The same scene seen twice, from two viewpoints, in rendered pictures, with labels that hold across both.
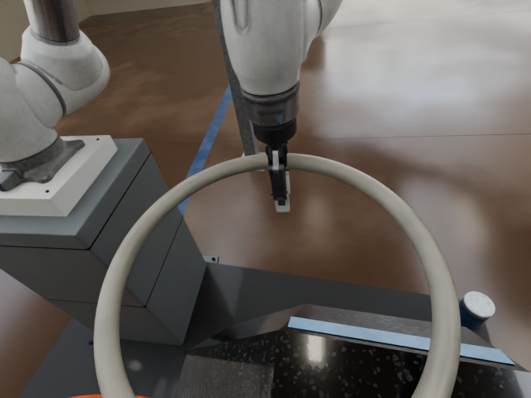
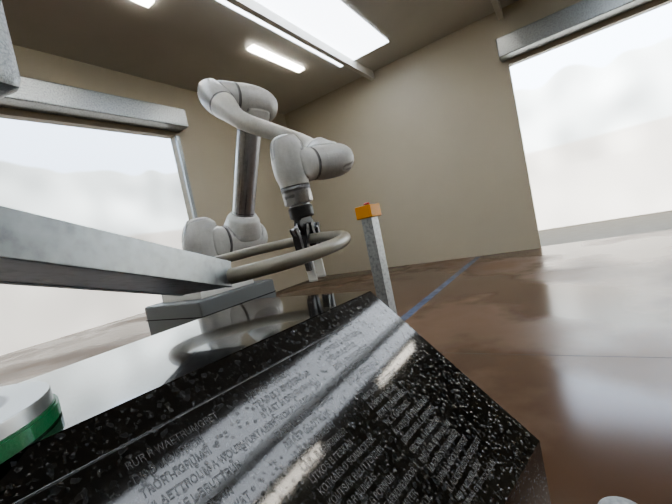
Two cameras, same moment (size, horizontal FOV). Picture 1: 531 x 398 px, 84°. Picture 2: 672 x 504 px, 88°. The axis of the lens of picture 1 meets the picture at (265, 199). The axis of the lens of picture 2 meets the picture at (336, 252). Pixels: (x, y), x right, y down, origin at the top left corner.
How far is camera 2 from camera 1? 0.81 m
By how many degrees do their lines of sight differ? 46
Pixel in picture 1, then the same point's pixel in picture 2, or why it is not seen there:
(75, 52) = (247, 220)
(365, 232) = not seen: hidden behind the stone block
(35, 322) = not seen: hidden behind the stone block
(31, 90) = (218, 234)
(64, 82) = (236, 235)
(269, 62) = (282, 169)
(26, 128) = (207, 250)
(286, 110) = (296, 195)
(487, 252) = not seen: outside the picture
